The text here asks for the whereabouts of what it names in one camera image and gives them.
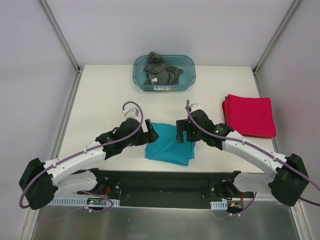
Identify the teal t shirt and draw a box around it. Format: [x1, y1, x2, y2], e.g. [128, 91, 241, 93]
[145, 122, 196, 166]

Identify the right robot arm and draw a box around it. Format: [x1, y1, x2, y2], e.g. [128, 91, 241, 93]
[176, 104, 309, 207]

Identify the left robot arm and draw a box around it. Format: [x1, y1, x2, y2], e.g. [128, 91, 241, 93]
[18, 118, 159, 210]

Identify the dark grey crumpled shirt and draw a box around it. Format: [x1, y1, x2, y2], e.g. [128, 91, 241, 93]
[143, 51, 184, 85]

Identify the folded red t shirt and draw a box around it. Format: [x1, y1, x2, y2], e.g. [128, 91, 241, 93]
[222, 94, 277, 139]

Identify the teal plastic bin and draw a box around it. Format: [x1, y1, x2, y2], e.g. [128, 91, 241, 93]
[132, 54, 196, 92]

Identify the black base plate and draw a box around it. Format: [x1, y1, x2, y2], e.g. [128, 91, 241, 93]
[91, 170, 254, 209]

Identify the right white cable duct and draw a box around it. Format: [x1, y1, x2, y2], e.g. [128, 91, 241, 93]
[210, 200, 228, 211]

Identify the white cable duct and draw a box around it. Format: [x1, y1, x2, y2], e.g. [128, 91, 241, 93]
[210, 200, 228, 211]
[47, 196, 120, 208]

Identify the left white cable duct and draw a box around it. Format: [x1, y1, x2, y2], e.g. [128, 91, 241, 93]
[47, 196, 120, 208]

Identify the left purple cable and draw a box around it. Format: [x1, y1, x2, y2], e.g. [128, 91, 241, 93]
[19, 101, 145, 222]

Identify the left aluminium frame post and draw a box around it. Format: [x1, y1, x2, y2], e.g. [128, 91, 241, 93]
[37, 0, 82, 72]

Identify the aluminium frame post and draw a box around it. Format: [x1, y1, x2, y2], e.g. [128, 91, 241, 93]
[37, 0, 82, 72]
[252, 0, 303, 76]

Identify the right aluminium frame post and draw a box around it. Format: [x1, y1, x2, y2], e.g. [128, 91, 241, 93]
[252, 0, 303, 76]

